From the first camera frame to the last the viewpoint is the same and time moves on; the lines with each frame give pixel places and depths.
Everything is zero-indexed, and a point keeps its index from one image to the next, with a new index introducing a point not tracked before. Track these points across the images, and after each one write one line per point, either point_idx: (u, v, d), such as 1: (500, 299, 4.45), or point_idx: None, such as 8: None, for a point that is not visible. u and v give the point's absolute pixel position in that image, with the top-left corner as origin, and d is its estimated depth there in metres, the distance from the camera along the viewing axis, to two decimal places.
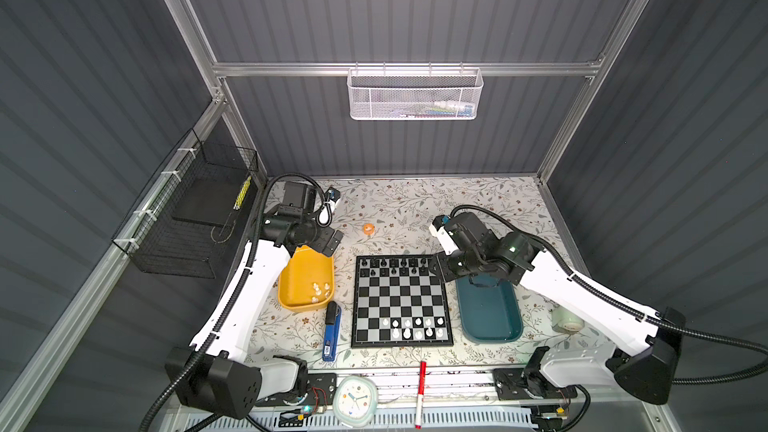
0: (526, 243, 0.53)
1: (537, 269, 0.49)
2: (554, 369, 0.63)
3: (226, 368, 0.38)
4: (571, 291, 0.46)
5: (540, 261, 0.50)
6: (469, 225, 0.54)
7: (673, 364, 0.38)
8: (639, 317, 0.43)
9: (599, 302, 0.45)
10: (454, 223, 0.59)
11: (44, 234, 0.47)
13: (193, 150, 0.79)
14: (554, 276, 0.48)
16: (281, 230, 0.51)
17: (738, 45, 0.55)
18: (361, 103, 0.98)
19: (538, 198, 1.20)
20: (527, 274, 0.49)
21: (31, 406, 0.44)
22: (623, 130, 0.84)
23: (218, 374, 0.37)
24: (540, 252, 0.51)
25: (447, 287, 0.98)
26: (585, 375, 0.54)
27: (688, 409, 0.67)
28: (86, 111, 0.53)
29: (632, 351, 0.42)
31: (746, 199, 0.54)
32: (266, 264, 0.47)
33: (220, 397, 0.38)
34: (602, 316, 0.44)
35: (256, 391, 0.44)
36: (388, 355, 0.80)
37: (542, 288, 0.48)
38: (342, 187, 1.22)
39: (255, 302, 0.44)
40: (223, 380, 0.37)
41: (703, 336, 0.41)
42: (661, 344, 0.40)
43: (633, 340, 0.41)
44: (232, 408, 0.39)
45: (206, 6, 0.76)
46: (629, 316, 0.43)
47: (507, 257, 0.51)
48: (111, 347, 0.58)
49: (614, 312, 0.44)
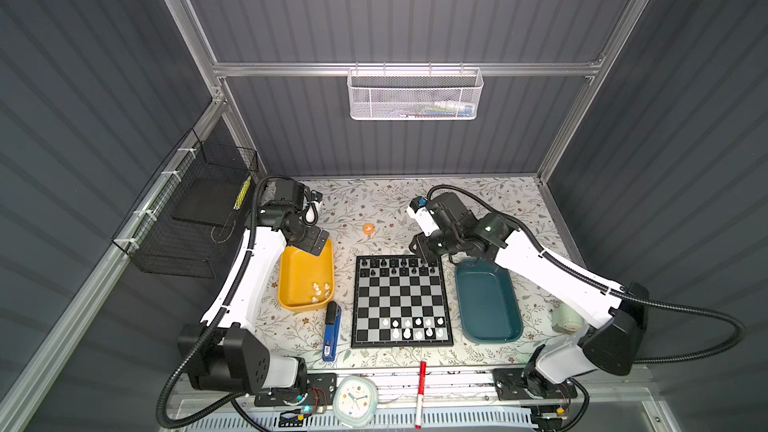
0: (502, 223, 0.54)
1: (510, 246, 0.51)
2: (548, 364, 0.63)
3: (240, 336, 0.40)
4: (541, 267, 0.48)
5: (514, 239, 0.52)
6: (449, 204, 0.55)
7: (632, 333, 0.40)
8: (603, 290, 0.45)
9: (565, 276, 0.47)
10: (435, 202, 0.60)
11: (44, 234, 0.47)
13: (193, 150, 0.79)
14: (526, 252, 0.50)
16: (276, 219, 0.54)
17: (738, 46, 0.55)
18: (361, 103, 0.98)
19: (538, 198, 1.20)
20: (500, 251, 0.50)
21: (31, 405, 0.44)
22: (623, 130, 0.84)
23: (233, 344, 0.39)
24: (514, 231, 0.53)
25: (447, 287, 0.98)
26: (571, 362, 0.55)
27: (688, 409, 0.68)
28: (86, 112, 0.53)
29: (594, 323, 0.44)
31: (746, 199, 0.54)
32: (267, 247, 0.50)
33: (234, 369, 0.40)
34: (569, 290, 0.45)
35: (265, 368, 0.45)
36: (388, 355, 0.80)
37: (514, 265, 0.50)
38: (342, 187, 1.22)
39: (261, 283, 0.47)
40: (238, 349, 0.39)
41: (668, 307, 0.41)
42: (622, 314, 0.42)
43: (597, 313, 0.43)
44: (246, 380, 0.41)
45: (206, 6, 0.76)
46: (594, 290, 0.45)
47: (483, 236, 0.53)
48: (111, 347, 0.58)
49: (580, 286, 0.45)
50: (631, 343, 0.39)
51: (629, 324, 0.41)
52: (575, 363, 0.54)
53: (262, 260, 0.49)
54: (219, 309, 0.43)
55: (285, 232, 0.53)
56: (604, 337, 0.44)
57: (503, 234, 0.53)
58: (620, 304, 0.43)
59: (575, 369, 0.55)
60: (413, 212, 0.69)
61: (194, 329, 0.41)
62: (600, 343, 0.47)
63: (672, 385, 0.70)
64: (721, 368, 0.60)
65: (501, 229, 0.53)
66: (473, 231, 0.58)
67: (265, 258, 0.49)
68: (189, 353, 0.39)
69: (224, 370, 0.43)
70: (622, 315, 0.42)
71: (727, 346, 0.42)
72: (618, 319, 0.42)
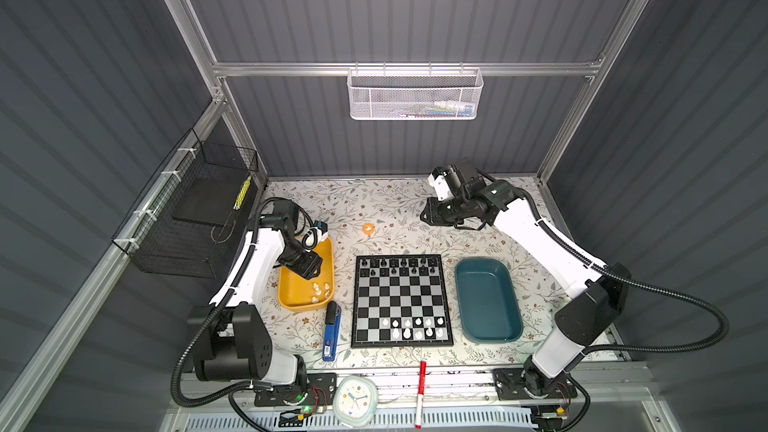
0: (508, 189, 0.57)
1: (510, 210, 0.54)
2: (544, 358, 0.63)
3: (248, 313, 0.43)
4: (535, 235, 0.51)
5: (515, 206, 0.54)
6: (462, 169, 0.59)
7: (602, 305, 0.43)
8: (586, 261, 0.48)
9: (554, 245, 0.49)
10: (450, 166, 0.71)
11: (44, 234, 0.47)
13: (193, 149, 0.79)
14: (523, 218, 0.53)
16: (277, 221, 0.60)
17: (738, 45, 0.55)
18: (361, 103, 0.98)
19: (537, 198, 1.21)
20: (500, 215, 0.53)
21: (31, 406, 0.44)
22: (623, 129, 0.84)
23: (241, 321, 0.42)
24: (518, 199, 0.55)
25: (448, 287, 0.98)
26: (559, 348, 0.57)
27: (690, 409, 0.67)
28: (87, 111, 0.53)
29: (570, 293, 0.48)
31: (747, 198, 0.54)
32: (274, 244, 0.55)
33: (241, 350, 0.42)
34: (554, 258, 0.48)
35: (268, 356, 0.46)
36: (388, 355, 0.80)
37: (512, 231, 0.53)
38: (341, 187, 1.22)
39: (263, 278, 0.50)
40: (246, 325, 0.42)
41: (652, 288, 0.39)
42: (596, 286, 0.45)
43: (574, 282, 0.46)
44: (252, 362, 0.43)
45: (206, 6, 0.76)
46: (577, 261, 0.47)
47: (487, 197, 0.56)
48: (111, 348, 0.58)
49: (565, 256, 0.48)
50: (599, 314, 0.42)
51: (600, 297, 0.43)
52: (561, 348, 0.56)
53: (266, 254, 0.53)
54: (227, 291, 0.46)
55: (284, 236, 0.59)
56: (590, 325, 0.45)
57: (508, 198, 0.55)
58: (599, 279, 0.45)
59: (567, 358, 0.56)
60: (432, 179, 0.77)
61: (201, 311, 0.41)
62: (585, 329, 0.46)
63: (673, 385, 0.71)
64: (722, 368, 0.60)
65: (507, 194, 0.56)
66: (479, 193, 0.61)
67: (269, 251, 0.54)
68: (200, 328, 0.41)
69: (229, 356, 0.44)
70: (597, 286, 0.45)
71: (712, 341, 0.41)
72: (592, 289, 0.44)
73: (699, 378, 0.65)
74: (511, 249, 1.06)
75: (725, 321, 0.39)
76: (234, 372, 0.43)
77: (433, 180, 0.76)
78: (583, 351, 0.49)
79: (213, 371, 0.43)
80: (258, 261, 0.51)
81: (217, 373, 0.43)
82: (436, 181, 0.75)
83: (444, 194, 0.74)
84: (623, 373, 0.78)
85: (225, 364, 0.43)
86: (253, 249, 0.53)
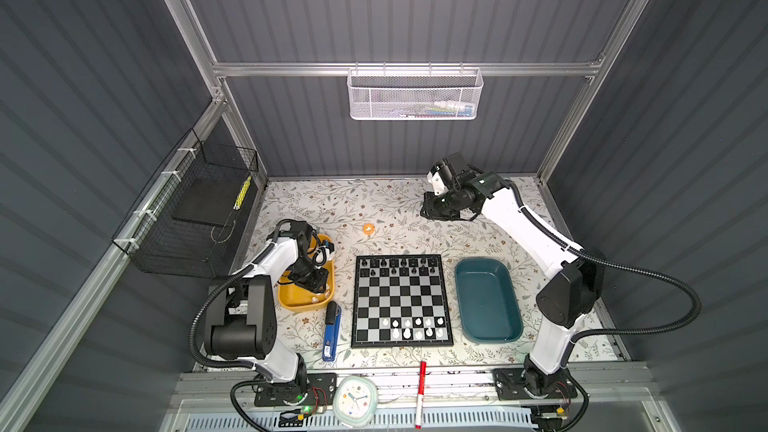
0: (495, 179, 0.60)
1: (495, 199, 0.57)
2: (540, 354, 0.64)
3: (262, 284, 0.47)
4: (517, 221, 0.54)
5: (502, 195, 0.58)
6: (452, 161, 0.64)
7: (578, 284, 0.46)
8: (562, 245, 0.50)
9: (535, 231, 0.52)
10: (442, 160, 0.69)
11: (44, 235, 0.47)
13: (193, 150, 0.79)
14: (507, 205, 0.56)
16: (291, 235, 0.68)
17: (738, 46, 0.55)
18: (361, 103, 0.98)
19: (537, 198, 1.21)
20: (487, 202, 0.57)
21: (31, 406, 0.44)
22: (623, 128, 0.84)
23: (256, 289, 0.47)
24: (505, 188, 0.59)
25: (448, 287, 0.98)
26: (550, 340, 0.59)
27: (690, 409, 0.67)
28: (86, 112, 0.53)
29: (549, 274, 0.51)
31: (746, 198, 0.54)
32: (291, 246, 0.63)
33: (249, 320, 0.48)
34: (535, 243, 0.52)
35: (272, 339, 0.48)
36: (388, 355, 0.80)
37: (496, 217, 0.57)
38: (341, 187, 1.22)
39: (278, 271, 0.56)
40: (261, 294, 0.46)
41: (639, 271, 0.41)
42: (572, 267, 0.48)
43: (551, 264, 0.50)
44: (257, 334, 0.46)
45: (205, 5, 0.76)
46: (555, 244, 0.51)
47: (475, 187, 0.59)
48: (111, 348, 0.58)
49: (544, 239, 0.51)
50: (577, 292, 0.45)
51: (575, 277, 0.46)
52: (551, 338, 0.58)
53: (284, 249, 0.61)
54: (247, 265, 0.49)
55: (299, 251, 0.66)
56: (569, 313, 0.48)
57: (495, 188, 0.59)
58: (575, 261, 0.48)
59: (559, 350, 0.58)
60: (430, 176, 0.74)
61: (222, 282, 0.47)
62: (566, 319, 0.49)
63: (673, 385, 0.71)
64: (723, 368, 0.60)
65: (494, 184, 0.60)
66: (468, 182, 0.65)
67: (287, 247, 0.62)
68: (216, 292, 0.46)
69: (235, 331, 0.46)
70: (573, 268, 0.48)
71: (688, 320, 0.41)
72: (568, 270, 0.48)
73: (700, 379, 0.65)
74: (512, 249, 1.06)
75: (699, 301, 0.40)
76: (239, 348, 0.45)
77: (430, 177, 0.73)
78: (573, 340, 0.54)
79: (218, 345, 0.45)
80: (274, 254, 0.58)
81: (222, 348, 0.45)
82: (432, 177, 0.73)
83: (441, 189, 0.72)
84: (623, 373, 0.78)
85: (231, 338, 0.45)
86: (274, 243, 0.63)
